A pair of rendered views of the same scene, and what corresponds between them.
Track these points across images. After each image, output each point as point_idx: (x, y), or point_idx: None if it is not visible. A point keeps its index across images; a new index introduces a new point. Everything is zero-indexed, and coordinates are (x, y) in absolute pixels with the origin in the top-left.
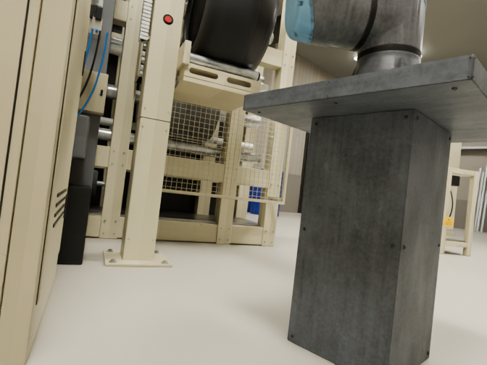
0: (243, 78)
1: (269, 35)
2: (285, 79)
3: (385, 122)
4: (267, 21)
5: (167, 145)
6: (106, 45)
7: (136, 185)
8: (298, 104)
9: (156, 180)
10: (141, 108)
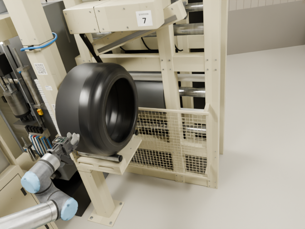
0: (107, 166)
1: (107, 150)
2: (209, 82)
3: None
4: (95, 150)
5: (94, 181)
6: (49, 144)
7: (89, 194)
8: None
9: (96, 193)
10: (76, 166)
